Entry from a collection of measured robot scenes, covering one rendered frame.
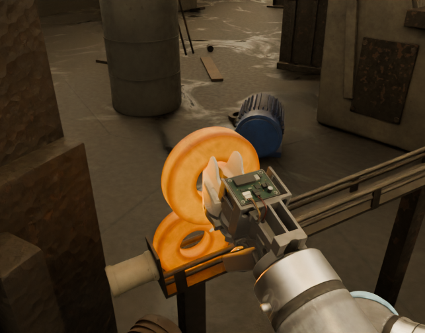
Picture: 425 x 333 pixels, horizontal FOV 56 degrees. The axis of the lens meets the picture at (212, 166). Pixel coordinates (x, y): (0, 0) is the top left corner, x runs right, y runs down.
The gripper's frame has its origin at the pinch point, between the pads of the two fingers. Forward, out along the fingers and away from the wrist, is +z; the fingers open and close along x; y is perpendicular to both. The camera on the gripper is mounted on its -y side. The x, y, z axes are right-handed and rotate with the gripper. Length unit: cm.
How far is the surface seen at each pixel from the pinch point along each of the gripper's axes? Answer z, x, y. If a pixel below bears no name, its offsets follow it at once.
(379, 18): 130, -178, -52
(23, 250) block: 4.7, 28.9, -13.8
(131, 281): -0.1, 13.4, -25.5
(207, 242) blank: 2.4, -2.9, -24.7
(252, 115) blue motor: 117, -90, -97
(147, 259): 2.2, 9.7, -23.9
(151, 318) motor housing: -1.6, 10.1, -40.6
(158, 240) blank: 3.1, 7.1, -20.2
